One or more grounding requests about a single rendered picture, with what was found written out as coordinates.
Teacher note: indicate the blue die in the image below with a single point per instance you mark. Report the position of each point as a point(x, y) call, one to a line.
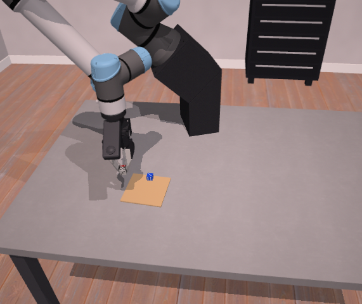
point(149, 176)

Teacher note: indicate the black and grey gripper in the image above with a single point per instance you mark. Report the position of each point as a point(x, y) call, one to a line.
point(125, 143)

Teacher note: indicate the orange mat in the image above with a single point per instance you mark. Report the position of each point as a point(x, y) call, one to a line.
point(146, 192)

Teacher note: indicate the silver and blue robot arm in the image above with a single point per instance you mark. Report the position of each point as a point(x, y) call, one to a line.
point(139, 21)

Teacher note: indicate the white die with black pips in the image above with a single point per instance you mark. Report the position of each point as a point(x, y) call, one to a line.
point(122, 171)

